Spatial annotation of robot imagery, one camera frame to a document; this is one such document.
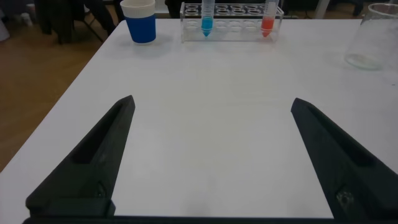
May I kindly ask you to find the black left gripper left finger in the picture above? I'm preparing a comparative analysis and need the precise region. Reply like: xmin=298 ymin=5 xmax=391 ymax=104
xmin=25 ymin=95 xmax=136 ymax=218

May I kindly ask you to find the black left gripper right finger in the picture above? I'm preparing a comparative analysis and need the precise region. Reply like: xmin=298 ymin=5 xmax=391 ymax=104
xmin=290 ymin=97 xmax=398 ymax=222

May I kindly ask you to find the blue pigment test tube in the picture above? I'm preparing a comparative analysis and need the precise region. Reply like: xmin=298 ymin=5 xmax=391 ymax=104
xmin=200 ymin=0 xmax=216 ymax=37

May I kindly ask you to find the clear glass beaker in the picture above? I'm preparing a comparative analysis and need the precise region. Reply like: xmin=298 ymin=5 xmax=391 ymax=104
xmin=344 ymin=2 xmax=398 ymax=71

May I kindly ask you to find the orange pigment test tube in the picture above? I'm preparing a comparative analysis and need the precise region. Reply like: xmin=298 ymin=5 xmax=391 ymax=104
xmin=260 ymin=0 xmax=280 ymax=38

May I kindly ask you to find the clear acrylic test tube rack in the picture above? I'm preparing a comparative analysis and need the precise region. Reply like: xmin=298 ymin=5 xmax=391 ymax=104
xmin=179 ymin=1 xmax=285 ymax=44

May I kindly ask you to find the blue white paper cup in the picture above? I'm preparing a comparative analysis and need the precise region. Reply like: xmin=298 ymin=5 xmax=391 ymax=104
xmin=119 ymin=0 xmax=157 ymax=44

